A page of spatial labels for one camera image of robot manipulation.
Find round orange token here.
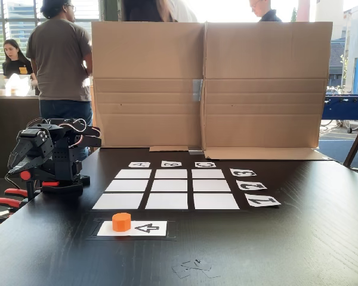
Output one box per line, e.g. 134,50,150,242
112,212,132,232

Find white nine-square grid sheet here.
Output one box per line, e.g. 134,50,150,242
91,168,241,211

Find dark counter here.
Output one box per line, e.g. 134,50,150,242
0,94,41,179

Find red black clamp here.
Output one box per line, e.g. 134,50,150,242
0,169,60,225

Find white paper bag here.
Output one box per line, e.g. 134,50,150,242
4,73,32,97

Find person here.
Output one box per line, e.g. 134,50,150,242
122,0,199,23
2,38,38,90
249,0,283,23
26,0,94,161

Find brown cardboard panel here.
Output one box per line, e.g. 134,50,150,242
202,20,334,161
91,21,206,153

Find white arrow paper sheet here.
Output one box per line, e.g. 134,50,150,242
97,220,168,238

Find paper sheet number 3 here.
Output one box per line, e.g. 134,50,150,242
229,168,257,177

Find paper sheet number 2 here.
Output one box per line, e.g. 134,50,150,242
236,179,269,191

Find paper sheet number 1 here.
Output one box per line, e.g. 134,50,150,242
244,193,282,207

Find blue foosball table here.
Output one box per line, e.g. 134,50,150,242
321,94,358,133

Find dark wooden easel leg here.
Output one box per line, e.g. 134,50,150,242
342,113,358,172

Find red white servo cable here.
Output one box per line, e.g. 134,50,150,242
26,117,88,147

